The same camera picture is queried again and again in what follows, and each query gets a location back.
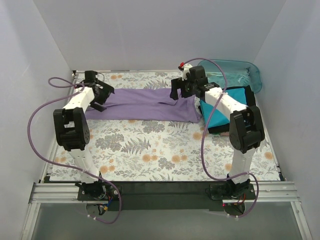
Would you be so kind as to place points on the floral table mat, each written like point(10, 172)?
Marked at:
point(143, 150)

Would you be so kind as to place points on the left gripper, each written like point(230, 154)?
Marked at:
point(104, 93)

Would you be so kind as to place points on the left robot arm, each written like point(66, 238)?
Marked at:
point(73, 134)

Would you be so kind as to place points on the aluminium frame rail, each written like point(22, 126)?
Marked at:
point(269, 191)

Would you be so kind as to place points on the teal folded t shirt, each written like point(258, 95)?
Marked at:
point(217, 106)

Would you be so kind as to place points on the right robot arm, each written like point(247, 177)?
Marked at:
point(246, 130)

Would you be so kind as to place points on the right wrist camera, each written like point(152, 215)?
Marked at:
point(185, 69)

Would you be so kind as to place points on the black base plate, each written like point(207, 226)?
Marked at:
point(164, 195)

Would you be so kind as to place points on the pink folded t shirt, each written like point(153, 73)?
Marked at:
point(224, 134)

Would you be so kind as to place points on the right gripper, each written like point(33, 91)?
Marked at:
point(182, 87)

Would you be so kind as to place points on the purple t shirt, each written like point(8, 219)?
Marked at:
point(146, 104)

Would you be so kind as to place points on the teal plastic bin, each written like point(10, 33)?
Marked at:
point(238, 74)

